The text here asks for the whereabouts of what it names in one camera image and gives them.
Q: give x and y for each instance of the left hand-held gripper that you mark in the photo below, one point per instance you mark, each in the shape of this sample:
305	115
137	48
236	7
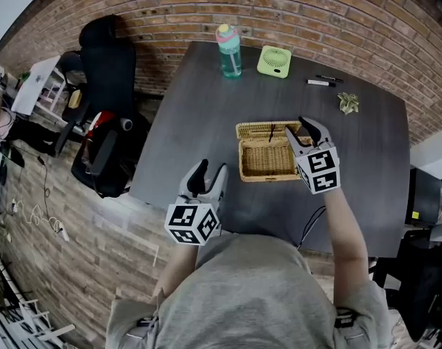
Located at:
186	218

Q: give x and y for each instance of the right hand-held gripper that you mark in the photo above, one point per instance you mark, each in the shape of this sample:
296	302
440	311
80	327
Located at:
322	169

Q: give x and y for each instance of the wicker basket box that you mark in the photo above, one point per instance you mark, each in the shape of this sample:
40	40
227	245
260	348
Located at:
264	158

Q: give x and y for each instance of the person's left forearm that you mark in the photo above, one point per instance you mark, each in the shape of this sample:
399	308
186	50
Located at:
177	267

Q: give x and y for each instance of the person's right forearm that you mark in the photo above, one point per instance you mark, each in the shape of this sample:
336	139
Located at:
346	238

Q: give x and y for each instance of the dark table white legs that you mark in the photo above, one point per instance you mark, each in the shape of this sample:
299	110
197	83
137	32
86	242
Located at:
206	129

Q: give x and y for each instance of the small potted succulent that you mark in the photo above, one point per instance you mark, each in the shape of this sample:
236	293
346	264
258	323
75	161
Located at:
348	103

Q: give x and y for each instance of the black marker pen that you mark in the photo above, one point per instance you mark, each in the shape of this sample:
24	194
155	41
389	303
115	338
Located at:
330	78

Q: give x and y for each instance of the green portable fan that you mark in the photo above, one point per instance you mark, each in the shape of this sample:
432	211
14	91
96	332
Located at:
275	62

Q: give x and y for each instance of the teal water bottle pink lid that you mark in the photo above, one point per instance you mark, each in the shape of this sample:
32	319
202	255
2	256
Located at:
231	55

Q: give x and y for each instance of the person's grey shirt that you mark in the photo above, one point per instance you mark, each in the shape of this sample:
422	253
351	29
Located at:
250	296

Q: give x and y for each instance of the red bag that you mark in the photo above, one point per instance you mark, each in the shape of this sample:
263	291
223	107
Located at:
101	122

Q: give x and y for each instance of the black drawer cabinet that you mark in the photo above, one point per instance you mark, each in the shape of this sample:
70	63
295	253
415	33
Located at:
422	198

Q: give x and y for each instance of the tall black office chair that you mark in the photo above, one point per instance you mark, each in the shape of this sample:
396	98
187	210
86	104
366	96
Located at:
108	71

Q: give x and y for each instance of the white power strip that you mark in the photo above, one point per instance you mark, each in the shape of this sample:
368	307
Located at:
63	232

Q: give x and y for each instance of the small yellow pouch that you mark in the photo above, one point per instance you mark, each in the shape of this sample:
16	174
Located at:
75	99

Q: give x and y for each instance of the small black chair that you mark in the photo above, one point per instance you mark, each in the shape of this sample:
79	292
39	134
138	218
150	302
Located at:
70	65

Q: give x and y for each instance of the black mesh office chair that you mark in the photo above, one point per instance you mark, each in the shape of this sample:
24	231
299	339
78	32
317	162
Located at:
424	285

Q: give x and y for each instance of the white side table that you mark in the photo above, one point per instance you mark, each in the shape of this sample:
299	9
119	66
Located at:
35	86

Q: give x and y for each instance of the small green plant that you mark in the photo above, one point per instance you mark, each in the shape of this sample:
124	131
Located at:
24	76

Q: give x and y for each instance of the white metal rack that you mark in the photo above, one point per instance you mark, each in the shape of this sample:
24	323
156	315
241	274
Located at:
21	315

